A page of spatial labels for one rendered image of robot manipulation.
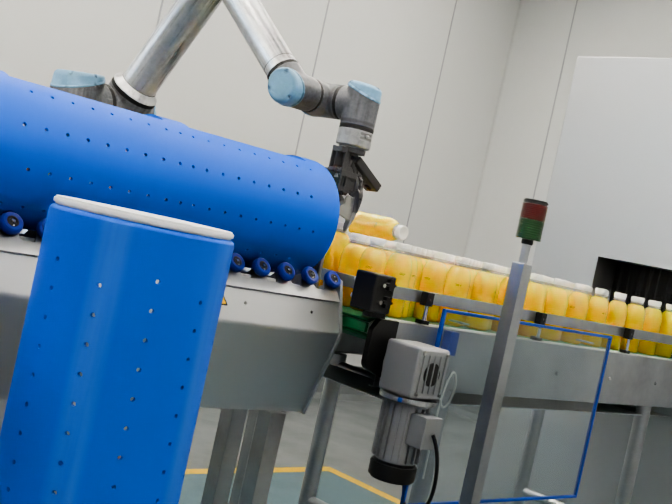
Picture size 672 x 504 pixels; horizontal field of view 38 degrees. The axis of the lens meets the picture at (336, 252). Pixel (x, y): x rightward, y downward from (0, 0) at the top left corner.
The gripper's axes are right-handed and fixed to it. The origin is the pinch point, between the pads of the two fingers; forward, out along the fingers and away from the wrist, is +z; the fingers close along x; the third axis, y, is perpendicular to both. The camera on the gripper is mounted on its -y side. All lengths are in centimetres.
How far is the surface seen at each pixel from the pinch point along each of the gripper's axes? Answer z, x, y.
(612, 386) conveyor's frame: 30, 26, -106
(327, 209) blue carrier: -2.7, 16.9, 21.4
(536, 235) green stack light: -8.0, 41.7, -25.7
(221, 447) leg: 60, -3, 21
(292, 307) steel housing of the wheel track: 21.1, 15.6, 24.2
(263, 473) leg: 62, 13, 19
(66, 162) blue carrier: 0, 17, 88
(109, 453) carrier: 40, 67, 97
